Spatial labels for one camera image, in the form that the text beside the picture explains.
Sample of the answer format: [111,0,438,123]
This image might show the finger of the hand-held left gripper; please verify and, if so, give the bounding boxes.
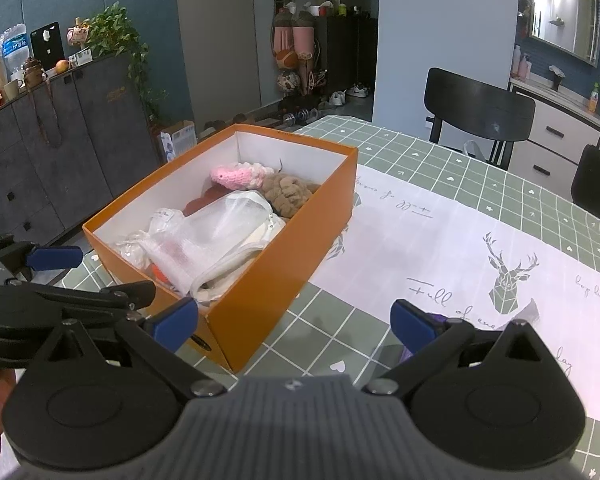
[0,236,84,281]
[0,281,157,322]

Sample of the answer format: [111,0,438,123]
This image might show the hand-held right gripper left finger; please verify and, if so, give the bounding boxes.
[27,297,228,401]

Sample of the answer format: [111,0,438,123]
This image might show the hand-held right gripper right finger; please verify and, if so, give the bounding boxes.
[362,299,571,399]

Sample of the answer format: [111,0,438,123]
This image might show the clear bag white contents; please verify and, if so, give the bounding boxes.
[112,207,261,296]

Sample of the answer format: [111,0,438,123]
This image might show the cream cloth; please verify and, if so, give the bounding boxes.
[190,217,287,303]

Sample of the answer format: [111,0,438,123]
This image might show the orange cardboard box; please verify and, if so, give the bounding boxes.
[82,124,359,375]

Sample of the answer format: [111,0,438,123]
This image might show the pink white knitted toy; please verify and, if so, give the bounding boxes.
[210,161,276,192]

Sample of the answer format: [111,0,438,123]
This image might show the brown plush toy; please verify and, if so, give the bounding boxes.
[262,172,321,220]

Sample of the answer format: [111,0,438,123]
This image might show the dark grey sideboard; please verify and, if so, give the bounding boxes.
[0,52,161,251]

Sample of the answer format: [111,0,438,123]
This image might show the dark red cloth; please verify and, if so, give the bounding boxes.
[185,187,231,216]

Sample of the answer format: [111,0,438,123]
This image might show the cardboard boxes on floor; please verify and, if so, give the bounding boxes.
[160,120,198,163]

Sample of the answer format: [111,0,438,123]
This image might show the green checked tablecloth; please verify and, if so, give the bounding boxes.
[0,114,600,480]

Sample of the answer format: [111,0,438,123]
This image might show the brown teapot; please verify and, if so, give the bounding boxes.
[22,57,48,88]

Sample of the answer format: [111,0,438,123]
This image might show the water bottle pack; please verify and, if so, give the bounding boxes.
[0,22,31,76]

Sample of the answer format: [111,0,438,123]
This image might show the green potted plant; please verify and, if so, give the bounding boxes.
[82,2,168,121]

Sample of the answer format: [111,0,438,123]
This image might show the dumbbell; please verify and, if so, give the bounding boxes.
[277,107,321,126]

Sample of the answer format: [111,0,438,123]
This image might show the white vanity cabinet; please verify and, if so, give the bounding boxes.
[507,77,600,196]

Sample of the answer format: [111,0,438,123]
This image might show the dark shoe cabinet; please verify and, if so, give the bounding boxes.
[312,12,378,106]

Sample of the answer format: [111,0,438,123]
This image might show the pink hanging bag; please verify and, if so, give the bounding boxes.
[271,7,318,56]

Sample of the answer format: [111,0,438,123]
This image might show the rectangular wall mirror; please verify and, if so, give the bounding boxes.
[527,0,600,67]

